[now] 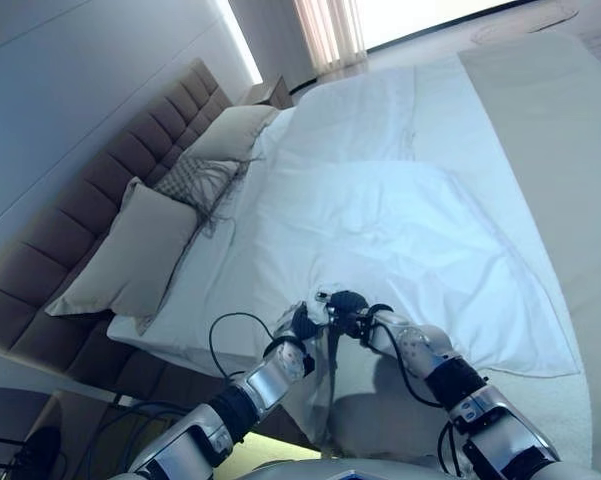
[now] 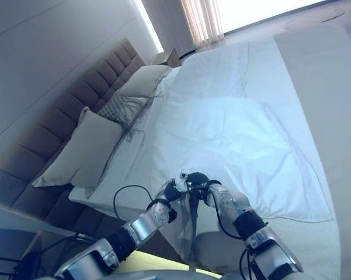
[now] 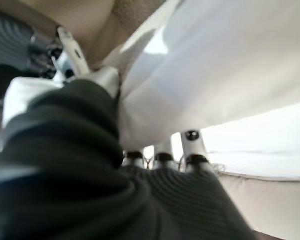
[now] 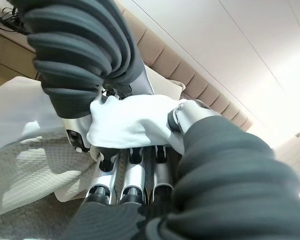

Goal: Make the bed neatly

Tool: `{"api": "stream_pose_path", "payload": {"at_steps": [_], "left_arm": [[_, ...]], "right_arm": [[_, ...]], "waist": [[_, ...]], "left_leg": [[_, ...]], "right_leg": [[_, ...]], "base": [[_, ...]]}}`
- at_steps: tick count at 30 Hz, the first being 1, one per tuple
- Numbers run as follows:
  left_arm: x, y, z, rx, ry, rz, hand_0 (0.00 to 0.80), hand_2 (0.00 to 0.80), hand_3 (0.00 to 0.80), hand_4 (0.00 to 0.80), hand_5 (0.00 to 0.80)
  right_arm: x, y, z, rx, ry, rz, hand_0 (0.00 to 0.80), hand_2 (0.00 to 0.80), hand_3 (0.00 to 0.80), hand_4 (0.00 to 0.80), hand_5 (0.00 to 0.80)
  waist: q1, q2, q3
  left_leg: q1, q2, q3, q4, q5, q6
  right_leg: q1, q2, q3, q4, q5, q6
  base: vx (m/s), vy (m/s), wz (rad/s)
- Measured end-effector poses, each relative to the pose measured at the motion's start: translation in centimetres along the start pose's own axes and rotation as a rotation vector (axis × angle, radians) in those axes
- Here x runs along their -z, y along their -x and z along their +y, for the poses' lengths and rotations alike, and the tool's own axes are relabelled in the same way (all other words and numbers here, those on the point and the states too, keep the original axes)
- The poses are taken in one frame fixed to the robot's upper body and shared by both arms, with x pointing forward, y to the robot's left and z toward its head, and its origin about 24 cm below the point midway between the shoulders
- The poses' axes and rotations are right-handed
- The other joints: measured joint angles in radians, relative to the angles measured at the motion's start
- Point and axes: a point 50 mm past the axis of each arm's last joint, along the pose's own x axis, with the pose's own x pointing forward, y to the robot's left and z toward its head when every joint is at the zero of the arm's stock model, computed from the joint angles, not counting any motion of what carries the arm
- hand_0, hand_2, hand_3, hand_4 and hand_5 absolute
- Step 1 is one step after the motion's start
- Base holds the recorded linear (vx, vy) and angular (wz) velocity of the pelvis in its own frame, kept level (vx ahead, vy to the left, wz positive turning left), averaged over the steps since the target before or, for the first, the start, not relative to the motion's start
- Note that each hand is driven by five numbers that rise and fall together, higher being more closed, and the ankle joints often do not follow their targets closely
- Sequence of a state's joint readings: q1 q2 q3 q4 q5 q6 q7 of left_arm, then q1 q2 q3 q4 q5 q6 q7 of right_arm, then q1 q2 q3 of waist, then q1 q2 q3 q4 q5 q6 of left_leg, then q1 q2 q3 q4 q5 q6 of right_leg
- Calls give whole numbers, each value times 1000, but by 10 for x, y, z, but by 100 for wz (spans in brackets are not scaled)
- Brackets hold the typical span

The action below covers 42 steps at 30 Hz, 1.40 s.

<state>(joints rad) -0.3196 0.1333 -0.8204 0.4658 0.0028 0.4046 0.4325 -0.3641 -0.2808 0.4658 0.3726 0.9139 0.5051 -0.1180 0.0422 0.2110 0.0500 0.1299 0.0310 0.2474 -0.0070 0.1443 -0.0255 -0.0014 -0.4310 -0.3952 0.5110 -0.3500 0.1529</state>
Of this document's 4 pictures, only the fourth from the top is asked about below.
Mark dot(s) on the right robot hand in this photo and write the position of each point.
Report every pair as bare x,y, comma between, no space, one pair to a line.
214,175

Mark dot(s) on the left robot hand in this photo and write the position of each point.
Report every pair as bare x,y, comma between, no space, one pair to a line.
77,50

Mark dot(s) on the white duvet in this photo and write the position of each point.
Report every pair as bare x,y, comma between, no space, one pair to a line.
129,120

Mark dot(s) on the beige textured bed runner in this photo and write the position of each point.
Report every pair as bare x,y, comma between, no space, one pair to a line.
35,170

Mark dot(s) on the wooden bedside table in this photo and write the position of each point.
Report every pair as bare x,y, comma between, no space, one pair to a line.
10,57

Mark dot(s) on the white pillow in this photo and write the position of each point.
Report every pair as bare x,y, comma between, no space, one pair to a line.
173,86

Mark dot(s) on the brown tufted headboard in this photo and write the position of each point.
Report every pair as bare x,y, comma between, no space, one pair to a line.
189,75

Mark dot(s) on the small dark wall fixture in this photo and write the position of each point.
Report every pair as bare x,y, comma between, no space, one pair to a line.
299,134

